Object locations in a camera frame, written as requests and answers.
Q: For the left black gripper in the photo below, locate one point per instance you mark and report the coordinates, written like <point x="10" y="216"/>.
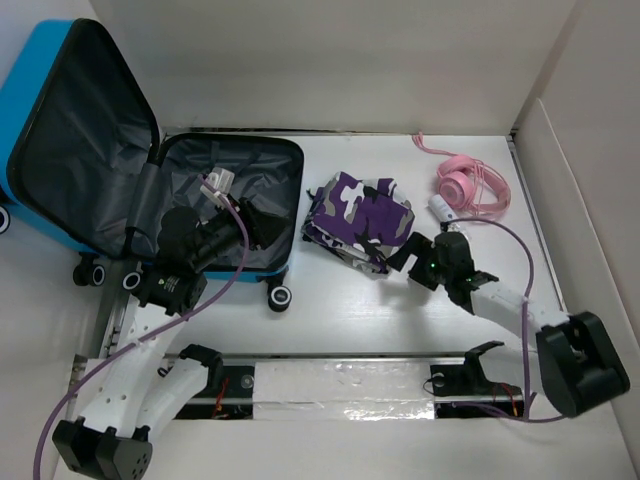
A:
<point x="264" y="226"/>

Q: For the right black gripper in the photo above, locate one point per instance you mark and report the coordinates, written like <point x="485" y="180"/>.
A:
<point x="416" y="244"/>

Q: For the white small bottle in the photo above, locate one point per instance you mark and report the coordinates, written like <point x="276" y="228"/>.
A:
<point x="441" y="209"/>

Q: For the purple camouflage clothing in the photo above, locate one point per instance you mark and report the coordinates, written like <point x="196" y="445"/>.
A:
<point x="362" y="222"/>

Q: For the pink headphones with cable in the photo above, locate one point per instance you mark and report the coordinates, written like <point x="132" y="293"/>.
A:
<point x="468" y="184"/>

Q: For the blue kids suitcase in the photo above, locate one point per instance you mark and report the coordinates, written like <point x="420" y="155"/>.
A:
<point x="84" y="161"/>

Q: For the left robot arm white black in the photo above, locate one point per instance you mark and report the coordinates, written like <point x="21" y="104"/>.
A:
<point x="197" y="262"/>

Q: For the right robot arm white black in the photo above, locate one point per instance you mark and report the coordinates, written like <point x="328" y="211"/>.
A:
<point x="578" y="365"/>

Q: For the silver tape strip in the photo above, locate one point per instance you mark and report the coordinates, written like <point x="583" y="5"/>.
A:
<point x="341" y="389"/>

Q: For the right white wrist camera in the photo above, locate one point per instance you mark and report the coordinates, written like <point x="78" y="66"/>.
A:
<point x="453" y="226"/>

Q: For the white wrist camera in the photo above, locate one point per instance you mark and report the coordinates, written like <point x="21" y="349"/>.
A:
<point x="453" y="226"/>
<point x="217" y="183"/>

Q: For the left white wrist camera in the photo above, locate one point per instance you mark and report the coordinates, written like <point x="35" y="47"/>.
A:
<point x="217" y="183"/>

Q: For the metal base rail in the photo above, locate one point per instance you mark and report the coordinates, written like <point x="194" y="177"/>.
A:
<point x="126" y="400"/>

